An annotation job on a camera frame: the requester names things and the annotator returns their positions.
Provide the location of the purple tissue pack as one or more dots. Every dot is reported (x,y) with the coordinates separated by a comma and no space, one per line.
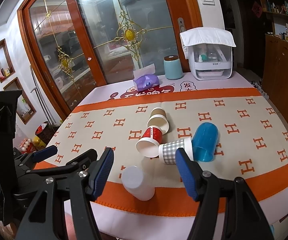
(145,78)

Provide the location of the orange beige H-pattern cloth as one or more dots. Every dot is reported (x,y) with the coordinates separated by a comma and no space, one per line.
(252,144)

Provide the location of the upper wall niche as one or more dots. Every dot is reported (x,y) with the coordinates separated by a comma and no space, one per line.
(6,66)

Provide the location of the blue plastic cup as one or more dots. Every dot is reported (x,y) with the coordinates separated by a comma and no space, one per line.
(204,142)

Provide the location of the white countertop appliance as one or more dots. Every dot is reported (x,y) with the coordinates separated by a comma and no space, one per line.
(210,61)

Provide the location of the wall niche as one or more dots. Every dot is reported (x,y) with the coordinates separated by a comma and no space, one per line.
(6,66)
(25,109)

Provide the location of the white ceramic cup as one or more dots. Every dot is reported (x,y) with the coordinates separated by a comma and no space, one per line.
(136,182)

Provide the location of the lower wall niche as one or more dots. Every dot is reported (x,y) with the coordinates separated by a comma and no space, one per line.
(25,109)

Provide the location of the wooden glass sliding door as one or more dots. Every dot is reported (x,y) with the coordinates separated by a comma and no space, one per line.
(75,46)

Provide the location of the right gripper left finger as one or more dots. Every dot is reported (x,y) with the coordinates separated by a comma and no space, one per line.
(45,191)

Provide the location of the white folded cloth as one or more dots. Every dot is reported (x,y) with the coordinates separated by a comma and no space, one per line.
(205,35)

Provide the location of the red paper cup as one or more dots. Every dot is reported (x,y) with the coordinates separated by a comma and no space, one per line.
(149,143)

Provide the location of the grey checked paper cup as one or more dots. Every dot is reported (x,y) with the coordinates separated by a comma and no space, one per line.
(168,150)

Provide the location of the light blue canister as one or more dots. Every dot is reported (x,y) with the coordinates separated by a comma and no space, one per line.
(172,67)

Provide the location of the brown paper cup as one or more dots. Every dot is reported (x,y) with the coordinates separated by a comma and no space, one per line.
(158,118)

